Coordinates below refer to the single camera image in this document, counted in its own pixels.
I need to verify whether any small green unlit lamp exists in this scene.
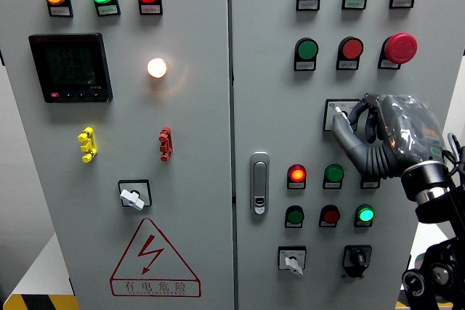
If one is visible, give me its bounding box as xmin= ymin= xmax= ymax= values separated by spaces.
xmin=323 ymin=163 xmax=345 ymax=183

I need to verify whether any large red stop button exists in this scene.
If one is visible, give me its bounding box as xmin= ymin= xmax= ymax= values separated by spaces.
xmin=383 ymin=33 xmax=419 ymax=65

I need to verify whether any small green lit lamp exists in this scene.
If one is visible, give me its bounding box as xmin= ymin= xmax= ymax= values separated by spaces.
xmin=355 ymin=204 xmax=376 ymax=224

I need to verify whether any large red push button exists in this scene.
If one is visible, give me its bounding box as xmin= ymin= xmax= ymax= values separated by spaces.
xmin=339 ymin=36 xmax=365 ymax=60

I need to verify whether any small red push button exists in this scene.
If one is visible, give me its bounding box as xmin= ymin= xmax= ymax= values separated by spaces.
xmin=320 ymin=205 xmax=341 ymax=225

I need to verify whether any small red lit lamp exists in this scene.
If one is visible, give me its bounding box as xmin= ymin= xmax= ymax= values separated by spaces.
xmin=287 ymin=163 xmax=307 ymax=183

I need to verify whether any pale grey cabinet door, lock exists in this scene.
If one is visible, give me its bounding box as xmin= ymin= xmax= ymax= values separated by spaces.
xmin=230 ymin=0 xmax=465 ymax=310

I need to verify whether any large green push button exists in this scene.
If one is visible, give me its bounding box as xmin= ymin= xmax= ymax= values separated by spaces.
xmin=296 ymin=38 xmax=320 ymax=60

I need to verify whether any small green push button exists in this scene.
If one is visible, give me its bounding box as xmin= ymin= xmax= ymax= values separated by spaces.
xmin=286 ymin=205 xmax=305 ymax=226

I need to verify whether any silver door lock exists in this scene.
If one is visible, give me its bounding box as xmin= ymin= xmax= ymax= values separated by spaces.
xmin=249 ymin=151 xmax=270 ymax=216

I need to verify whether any pale grey cabinet door, display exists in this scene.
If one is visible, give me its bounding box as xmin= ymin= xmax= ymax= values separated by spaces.
xmin=0 ymin=0 xmax=235 ymax=310

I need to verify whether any white glowing lamp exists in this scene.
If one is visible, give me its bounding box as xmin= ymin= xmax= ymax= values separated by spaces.
xmin=146 ymin=57 xmax=169 ymax=79

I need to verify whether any red warning triangle sign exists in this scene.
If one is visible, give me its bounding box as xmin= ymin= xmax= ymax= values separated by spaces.
xmin=109 ymin=217 xmax=202 ymax=298

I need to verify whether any black display meter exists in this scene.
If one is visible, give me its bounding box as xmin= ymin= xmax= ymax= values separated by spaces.
xmin=28 ymin=32 xmax=114 ymax=104

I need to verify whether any black-handled turn switch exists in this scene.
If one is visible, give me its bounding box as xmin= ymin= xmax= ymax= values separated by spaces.
xmin=341 ymin=245 xmax=373 ymax=279

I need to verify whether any small white-handled turn switch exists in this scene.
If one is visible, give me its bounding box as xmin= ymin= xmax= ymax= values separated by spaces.
xmin=277 ymin=245 xmax=307 ymax=277

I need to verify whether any small red handle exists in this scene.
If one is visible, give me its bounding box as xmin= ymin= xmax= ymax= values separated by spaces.
xmin=158 ymin=126 xmax=174 ymax=163

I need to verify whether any white-handled turn switch, black plate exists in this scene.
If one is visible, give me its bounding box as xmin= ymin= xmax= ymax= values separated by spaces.
xmin=117 ymin=179 xmax=153 ymax=212

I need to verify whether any small yellow handle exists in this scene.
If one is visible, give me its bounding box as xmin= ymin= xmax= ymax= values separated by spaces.
xmin=77 ymin=126 xmax=98 ymax=164

